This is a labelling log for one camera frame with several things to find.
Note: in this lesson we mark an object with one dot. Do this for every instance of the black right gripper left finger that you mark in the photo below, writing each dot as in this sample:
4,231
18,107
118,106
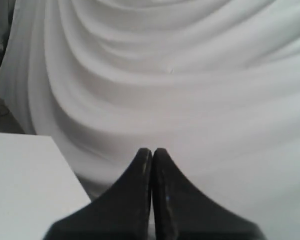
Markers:
121,212

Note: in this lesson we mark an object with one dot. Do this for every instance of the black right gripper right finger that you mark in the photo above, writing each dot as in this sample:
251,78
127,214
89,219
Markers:
181,211

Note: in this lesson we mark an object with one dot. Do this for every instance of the white draped backdrop cloth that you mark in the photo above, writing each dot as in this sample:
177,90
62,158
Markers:
216,83

